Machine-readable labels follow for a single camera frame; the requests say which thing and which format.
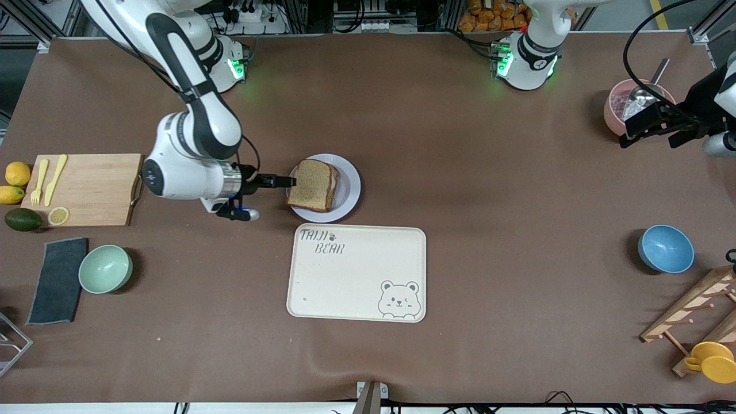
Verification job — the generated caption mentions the plain brown bread slice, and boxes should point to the plain brown bread slice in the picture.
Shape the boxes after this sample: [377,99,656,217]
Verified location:
[286,159,338,213]

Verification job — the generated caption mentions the pale lilac round plate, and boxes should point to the pale lilac round plate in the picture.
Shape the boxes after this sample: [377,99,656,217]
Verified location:
[286,153,362,224]

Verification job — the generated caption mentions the cream bear print tray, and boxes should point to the cream bear print tray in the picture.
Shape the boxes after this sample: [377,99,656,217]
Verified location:
[286,224,427,324]

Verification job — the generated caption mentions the metal scoop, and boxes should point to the metal scoop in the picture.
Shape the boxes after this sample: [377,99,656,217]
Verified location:
[624,57,671,118]

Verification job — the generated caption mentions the clear ice cubes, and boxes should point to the clear ice cubes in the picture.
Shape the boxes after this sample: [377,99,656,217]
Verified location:
[611,89,636,118]

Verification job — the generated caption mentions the pink bowl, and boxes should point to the pink bowl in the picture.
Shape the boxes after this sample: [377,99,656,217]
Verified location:
[603,79,677,137]

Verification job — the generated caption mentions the blue bowl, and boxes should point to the blue bowl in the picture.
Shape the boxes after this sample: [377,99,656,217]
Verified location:
[637,224,695,274]

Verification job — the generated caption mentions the wooden cutting board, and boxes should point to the wooden cutting board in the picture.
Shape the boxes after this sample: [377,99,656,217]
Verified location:
[20,153,145,228]

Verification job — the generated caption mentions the white power strip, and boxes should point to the white power strip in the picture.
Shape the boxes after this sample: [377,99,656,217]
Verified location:
[221,5,288,35]

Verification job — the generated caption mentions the wooden rack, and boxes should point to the wooden rack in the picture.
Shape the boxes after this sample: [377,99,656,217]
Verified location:
[640,264,736,378]

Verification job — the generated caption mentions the mint green bowl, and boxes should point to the mint green bowl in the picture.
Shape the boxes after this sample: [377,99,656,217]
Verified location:
[78,245,133,295]

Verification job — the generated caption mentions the orange pastries pile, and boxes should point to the orange pastries pile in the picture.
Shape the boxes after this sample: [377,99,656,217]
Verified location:
[458,0,532,33]

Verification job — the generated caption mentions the yellow plastic knife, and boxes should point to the yellow plastic knife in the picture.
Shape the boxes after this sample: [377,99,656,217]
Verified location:
[44,154,68,208]

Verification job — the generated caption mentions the yellow plastic fork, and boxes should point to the yellow plastic fork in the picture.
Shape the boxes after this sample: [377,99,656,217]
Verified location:
[30,159,50,208]

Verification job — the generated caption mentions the dark grey cloth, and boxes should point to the dark grey cloth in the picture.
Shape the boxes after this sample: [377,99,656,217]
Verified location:
[26,237,89,326]

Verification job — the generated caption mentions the green avocado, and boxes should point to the green avocado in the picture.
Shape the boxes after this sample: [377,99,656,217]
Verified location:
[5,208,44,232]

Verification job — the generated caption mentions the yellow cup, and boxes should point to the yellow cup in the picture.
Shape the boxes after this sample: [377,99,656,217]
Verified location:
[684,342,736,384]

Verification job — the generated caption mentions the round yellow lemon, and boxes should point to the round yellow lemon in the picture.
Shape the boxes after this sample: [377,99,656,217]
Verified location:
[5,162,32,187]

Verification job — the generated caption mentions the aluminium frame post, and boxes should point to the aluminium frame post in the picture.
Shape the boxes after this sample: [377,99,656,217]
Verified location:
[0,0,87,53]
[687,0,736,47]

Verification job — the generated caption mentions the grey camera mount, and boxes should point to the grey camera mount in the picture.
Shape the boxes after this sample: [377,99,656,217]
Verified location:
[352,381,389,414]

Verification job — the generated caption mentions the metal wire basket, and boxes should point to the metal wire basket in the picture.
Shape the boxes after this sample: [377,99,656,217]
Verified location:
[0,310,34,378]

